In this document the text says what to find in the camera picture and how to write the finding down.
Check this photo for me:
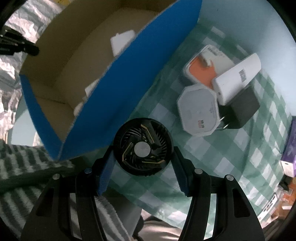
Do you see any black round fan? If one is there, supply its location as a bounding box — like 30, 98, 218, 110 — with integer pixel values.
113, 118, 174, 176

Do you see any blue cardboard box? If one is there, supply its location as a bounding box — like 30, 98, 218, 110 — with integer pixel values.
20, 1, 202, 161

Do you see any white octagonal device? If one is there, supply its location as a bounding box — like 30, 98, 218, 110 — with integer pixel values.
177, 84, 220, 137

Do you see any black power adapter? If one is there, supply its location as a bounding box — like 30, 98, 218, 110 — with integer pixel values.
218, 86, 260, 130

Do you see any striped green white towel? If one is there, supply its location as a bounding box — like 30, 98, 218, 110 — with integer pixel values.
1, 142, 131, 240

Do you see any white cylindrical power bank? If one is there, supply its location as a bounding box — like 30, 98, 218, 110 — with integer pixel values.
212, 53, 261, 105

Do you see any orange and white box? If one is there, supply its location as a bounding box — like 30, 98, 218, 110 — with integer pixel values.
183, 45, 234, 90

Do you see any purple box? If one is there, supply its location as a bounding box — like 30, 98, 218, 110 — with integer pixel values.
280, 116, 296, 178

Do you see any white charger in box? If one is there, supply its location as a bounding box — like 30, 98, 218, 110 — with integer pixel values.
110, 30, 135, 57

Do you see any silver crinkled foil sheet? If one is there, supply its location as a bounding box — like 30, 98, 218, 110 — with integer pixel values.
1, 1, 65, 140

